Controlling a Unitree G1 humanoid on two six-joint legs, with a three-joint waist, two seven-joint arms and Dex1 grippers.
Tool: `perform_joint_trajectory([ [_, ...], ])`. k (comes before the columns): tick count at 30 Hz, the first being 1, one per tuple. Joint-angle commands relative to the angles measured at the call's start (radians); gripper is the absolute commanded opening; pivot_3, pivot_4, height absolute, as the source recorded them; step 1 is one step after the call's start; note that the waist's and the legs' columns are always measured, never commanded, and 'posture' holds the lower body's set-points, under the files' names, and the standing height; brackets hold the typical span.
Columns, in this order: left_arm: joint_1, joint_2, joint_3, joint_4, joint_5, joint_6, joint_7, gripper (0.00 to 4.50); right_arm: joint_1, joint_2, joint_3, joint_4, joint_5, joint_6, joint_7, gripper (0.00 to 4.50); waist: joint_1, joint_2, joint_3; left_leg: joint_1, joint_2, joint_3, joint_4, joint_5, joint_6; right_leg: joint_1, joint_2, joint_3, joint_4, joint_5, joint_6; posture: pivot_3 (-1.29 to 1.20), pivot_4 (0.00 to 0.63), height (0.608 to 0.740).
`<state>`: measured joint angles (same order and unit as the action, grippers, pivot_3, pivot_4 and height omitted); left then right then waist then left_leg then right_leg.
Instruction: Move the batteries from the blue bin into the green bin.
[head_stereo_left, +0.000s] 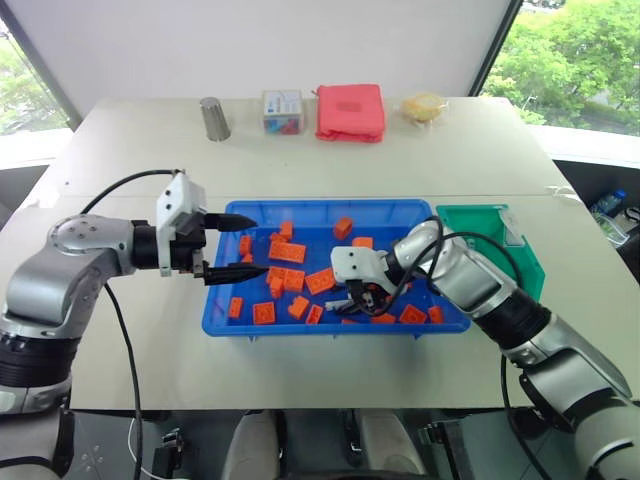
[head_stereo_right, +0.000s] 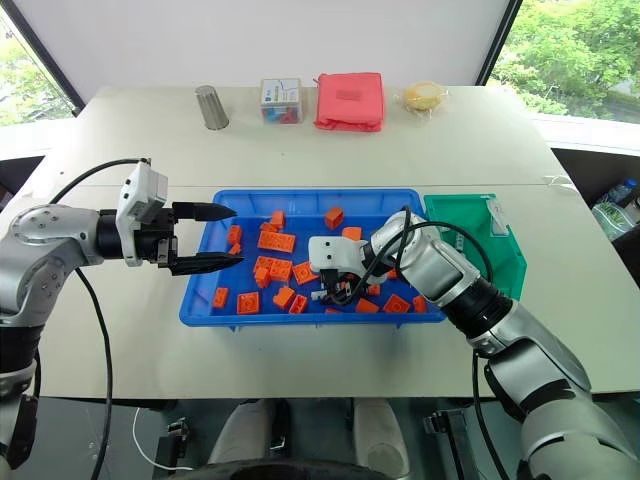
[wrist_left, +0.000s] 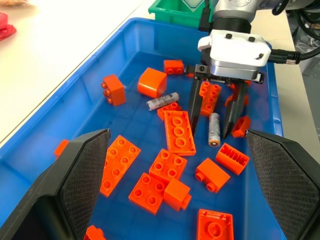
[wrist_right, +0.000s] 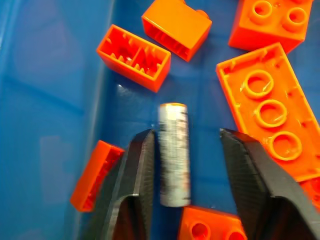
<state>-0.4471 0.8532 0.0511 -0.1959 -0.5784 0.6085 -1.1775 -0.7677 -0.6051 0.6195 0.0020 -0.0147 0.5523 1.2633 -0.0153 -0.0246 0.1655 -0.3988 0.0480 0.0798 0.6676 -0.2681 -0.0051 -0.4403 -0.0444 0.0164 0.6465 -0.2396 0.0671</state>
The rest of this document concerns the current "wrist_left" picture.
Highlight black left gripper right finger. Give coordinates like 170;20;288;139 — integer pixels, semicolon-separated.
245;129;320;240

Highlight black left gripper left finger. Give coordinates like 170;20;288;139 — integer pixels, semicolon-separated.
0;128;112;240

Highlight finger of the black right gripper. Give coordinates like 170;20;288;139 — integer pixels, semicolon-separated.
223;83;248;141
188;78;203;139

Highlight blue plastic bin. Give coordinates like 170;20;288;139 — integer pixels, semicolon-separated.
0;16;288;240

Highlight green plastic bin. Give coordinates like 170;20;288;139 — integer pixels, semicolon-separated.
147;0;213;32

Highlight orange brick behind gripper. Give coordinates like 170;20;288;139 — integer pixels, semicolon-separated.
223;81;252;109

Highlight small orange hollow brick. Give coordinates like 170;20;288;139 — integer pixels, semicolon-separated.
230;115;252;139

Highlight orange eight-stud brick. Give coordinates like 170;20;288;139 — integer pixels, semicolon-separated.
198;80;223;117

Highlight orange brick under plate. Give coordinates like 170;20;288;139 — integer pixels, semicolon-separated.
156;101;183;121

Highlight grey printed battery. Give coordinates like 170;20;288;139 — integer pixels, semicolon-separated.
207;112;221;147
146;91;180;112

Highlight small orange two-stud brick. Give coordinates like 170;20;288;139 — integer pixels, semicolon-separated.
163;59;186;76

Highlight large orange upturned plate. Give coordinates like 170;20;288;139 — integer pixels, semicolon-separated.
163;110;197;157

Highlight orange wedge plate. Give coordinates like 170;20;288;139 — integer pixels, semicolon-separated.
99;134;142;199

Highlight orange upturned ribbed brick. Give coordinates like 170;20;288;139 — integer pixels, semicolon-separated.
215;142;251;175

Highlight orange curved smooth block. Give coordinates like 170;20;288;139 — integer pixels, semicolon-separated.
136;67;168;99

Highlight orange studded brick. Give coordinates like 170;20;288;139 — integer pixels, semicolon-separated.
83;224;107;240

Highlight orange four-stud flat brick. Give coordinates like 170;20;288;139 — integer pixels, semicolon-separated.
128;172;169;216
148;148;188;185

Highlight orange brick with side studs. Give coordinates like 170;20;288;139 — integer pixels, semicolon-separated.
195;157;231;194

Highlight orange upturned hollow brick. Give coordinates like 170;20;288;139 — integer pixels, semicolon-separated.
196;208;235;240

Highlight tall orange four-stud brick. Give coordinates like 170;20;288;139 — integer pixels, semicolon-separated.
100;73;127;108

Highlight orange cube brick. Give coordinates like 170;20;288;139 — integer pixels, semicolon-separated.
163;178;193;212

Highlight red mesh object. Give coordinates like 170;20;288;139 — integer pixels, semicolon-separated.
0;11;18;42

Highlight tan woven object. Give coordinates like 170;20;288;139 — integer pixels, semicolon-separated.
0;0;37;9

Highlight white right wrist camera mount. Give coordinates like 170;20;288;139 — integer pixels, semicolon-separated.
197;29;272;81

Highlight black arm cable with plug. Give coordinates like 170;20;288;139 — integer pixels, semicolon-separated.
198;0;214;33

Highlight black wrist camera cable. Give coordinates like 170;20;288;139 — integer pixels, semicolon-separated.
267;45;320;66

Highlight black background cables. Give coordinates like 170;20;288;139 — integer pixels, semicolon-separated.
284;0;320;52

